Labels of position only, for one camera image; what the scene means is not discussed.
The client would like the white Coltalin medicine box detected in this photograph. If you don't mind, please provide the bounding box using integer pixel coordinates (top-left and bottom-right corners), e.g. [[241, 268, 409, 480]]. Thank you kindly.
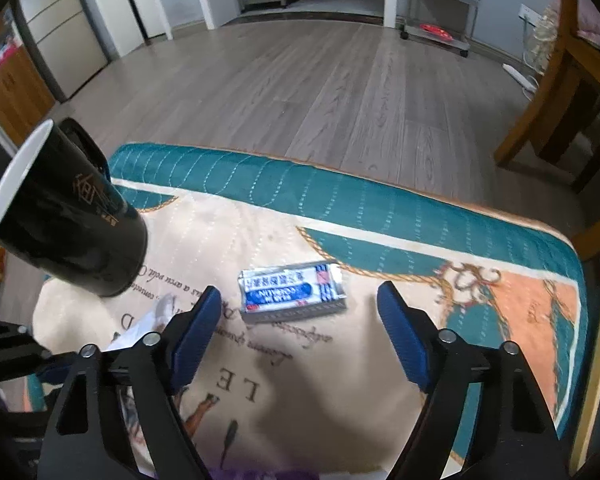
[[238, 260, 347, 324]]

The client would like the teal orange patterned cushion mat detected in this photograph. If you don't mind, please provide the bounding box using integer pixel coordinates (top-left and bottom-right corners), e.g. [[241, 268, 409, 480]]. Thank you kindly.
[[33, 143, 588, 479]]

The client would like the black paper cup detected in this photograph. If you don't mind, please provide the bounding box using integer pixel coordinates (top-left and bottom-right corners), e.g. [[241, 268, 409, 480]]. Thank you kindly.
[[0, 118, 148, 297]]

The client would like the wooden chair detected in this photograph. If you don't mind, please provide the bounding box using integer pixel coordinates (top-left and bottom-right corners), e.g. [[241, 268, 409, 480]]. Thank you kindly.
[[493, 0, 600, 261]]

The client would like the wooden cabinet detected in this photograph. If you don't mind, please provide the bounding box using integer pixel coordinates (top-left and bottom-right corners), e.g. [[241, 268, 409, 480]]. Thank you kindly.
[[0, 4, 56, 146]]

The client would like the white power strip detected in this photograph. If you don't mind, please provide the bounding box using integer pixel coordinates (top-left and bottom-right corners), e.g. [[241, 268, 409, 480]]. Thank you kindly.
[[502, 63, 536, 93]]

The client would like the beige refrigerator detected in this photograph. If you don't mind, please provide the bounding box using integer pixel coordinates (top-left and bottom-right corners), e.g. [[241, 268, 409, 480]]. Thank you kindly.
[[17, 0, 108, 101]]

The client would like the grey rolling shelf cart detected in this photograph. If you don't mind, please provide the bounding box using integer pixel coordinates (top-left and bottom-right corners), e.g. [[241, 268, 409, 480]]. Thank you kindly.
[[400, 0, 480, 58]]

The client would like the white door with black handle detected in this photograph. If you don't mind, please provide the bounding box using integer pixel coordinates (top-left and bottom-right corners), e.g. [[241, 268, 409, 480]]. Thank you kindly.
[[95, 0, 173, 58]]

